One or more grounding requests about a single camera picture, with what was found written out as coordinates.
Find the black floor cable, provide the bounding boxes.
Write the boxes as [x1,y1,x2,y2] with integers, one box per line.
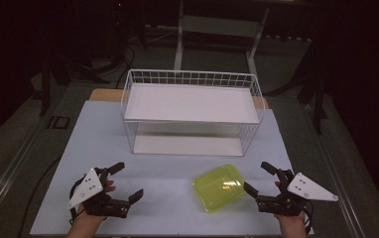
[17,154,63,238]

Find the white metal stand frame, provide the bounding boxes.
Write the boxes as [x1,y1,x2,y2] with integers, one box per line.
[173,0,272,78]

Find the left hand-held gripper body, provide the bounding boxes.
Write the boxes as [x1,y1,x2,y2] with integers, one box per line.
[66,168,131,219]

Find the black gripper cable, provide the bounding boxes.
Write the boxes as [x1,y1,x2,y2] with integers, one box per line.
[68,178,86,226]
[304,199,315,236]

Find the white wire shelf rack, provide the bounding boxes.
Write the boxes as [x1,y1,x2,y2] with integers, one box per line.
[120,67,267,159]

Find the black metal stand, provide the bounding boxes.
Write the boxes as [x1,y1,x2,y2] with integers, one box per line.
[38,39,72,117]
[263,33,330,136]

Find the person's left hand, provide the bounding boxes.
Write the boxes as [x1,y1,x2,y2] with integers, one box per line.
[73,178,117,226]

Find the black cable bundle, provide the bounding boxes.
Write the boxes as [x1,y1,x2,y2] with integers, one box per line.
[77,6,149,90]

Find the black floor socket box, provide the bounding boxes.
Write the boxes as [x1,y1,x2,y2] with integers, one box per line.
[46,115,71,131]

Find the yellow-green plastic tray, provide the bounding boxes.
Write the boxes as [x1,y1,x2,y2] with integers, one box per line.
[191,164,248,214]

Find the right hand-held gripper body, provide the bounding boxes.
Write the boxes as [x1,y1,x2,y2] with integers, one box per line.
[256,169,339,218]

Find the person's right hand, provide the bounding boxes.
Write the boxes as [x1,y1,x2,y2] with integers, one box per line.
[274,179,309,230]

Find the pale blue table sheet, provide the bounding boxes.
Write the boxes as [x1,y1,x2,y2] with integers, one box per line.
[29,99,315,237]

